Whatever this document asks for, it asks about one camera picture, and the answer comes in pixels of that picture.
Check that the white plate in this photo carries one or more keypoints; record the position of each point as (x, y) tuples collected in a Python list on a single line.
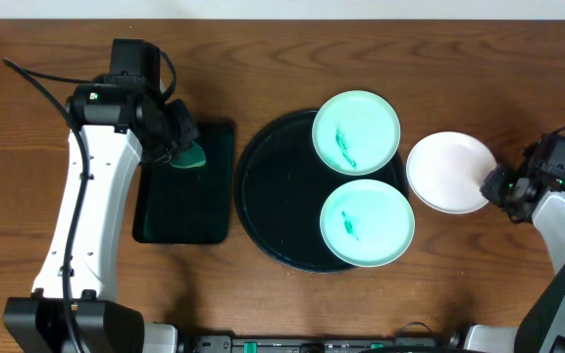
[(446, 170)]

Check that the mint green plate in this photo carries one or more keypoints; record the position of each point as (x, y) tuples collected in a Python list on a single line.
[(367, 223), (356, 133)]

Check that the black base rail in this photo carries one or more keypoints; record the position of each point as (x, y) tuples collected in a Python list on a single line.
[(414, 335)]

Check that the rectangular black tray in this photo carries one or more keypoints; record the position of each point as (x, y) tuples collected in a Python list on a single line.
[(188, 206)]

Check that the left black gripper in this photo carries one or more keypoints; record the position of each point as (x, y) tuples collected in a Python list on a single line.
[(179, 131)]

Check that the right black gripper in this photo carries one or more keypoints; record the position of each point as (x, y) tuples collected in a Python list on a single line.
[(489, 188)]

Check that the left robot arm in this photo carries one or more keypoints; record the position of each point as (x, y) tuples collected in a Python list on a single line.
[(73, 302)]

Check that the green sponge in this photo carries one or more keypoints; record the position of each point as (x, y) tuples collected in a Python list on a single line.
[(193, 157)]

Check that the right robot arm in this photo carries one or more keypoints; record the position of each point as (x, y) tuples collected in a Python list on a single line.
[(543, 328)]

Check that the round black tray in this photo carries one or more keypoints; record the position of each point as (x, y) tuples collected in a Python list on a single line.
[(280, 188)]

